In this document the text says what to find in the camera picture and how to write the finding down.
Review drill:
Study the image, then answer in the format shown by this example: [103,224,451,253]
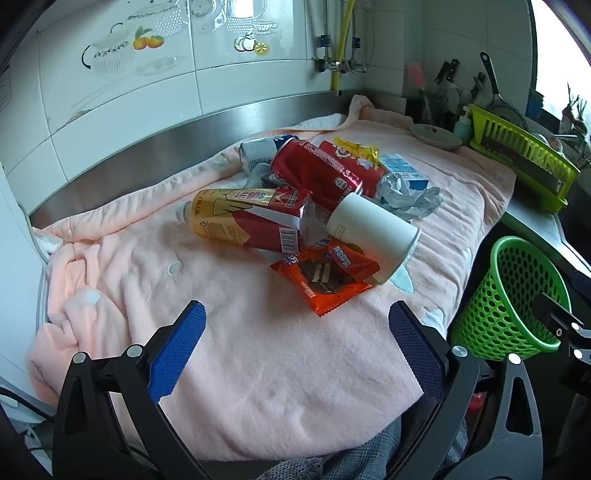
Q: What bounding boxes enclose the jar with sprouted bulb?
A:
[560,83,591,136]

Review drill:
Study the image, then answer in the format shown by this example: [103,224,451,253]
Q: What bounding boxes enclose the dark utensil holder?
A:
[405,89,445,126]

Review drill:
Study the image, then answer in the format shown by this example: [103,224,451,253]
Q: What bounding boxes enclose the metal water pipes with valve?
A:
[313,0,369,75]

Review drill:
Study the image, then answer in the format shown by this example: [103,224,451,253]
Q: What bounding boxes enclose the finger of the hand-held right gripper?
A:
[534,292,591,365]

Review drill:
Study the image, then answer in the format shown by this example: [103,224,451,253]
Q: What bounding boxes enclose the orange snack packet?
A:
[270,237,381,318]

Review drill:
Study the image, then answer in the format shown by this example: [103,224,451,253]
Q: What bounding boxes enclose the red soda can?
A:
[270,138,365,212]

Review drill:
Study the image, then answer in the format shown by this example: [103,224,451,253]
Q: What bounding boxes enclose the grey paper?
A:
[373,173,443,221]

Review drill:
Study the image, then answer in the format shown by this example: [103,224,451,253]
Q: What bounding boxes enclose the clear plastic wrapper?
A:
[299,202,334,251]

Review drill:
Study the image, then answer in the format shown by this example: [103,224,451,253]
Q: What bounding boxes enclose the teal bottle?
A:
[454,106,472,140]

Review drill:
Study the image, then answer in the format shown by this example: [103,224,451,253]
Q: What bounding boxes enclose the white cup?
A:
[325,192,422,285]

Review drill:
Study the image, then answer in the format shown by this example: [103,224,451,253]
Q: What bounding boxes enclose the blue white can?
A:
[239,134,302,175]

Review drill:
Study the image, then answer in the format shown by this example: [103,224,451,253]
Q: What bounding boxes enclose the red printed paper cup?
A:
[318,141,392,197]

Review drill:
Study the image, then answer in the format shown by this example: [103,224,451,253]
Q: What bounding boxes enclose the pink blanket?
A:
[28,95,517,462]

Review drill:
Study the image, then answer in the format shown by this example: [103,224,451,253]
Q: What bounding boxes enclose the cleaver knife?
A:
[480,136,563,186]

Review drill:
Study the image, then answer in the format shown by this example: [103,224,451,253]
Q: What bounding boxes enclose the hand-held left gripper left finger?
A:
[52,300,213,480]

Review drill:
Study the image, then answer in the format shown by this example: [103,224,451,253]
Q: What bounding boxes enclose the white board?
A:
[0,157,49,398]

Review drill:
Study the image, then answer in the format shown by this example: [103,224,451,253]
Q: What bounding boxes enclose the blue white packet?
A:
[379,154,428,191]

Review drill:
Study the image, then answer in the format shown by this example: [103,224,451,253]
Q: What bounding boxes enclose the green dish rack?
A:
[468,104,581,214]

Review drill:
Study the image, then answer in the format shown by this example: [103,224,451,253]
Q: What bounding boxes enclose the black frying pan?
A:
[479,52,528,131]

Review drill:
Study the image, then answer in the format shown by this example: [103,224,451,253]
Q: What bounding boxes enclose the yellow red drink bottle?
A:
[177,187,313,256]

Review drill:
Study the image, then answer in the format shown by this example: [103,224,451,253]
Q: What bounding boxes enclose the yellow pipe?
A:
[329,0,352,92]

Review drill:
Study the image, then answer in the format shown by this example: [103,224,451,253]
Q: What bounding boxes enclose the green plastic basket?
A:
[450,236,572,364]

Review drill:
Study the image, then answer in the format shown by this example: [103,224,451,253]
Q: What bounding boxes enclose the pink brush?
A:
[406,62,428,92]

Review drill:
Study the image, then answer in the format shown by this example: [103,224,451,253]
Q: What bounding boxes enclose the ceramic dish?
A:
[412,123,463,151]

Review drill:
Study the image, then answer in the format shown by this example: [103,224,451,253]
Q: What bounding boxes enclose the yellow wrapper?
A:
[334,137,380,163]

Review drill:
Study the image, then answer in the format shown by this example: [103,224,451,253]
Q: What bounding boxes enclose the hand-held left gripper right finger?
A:
[389,300,543,480]

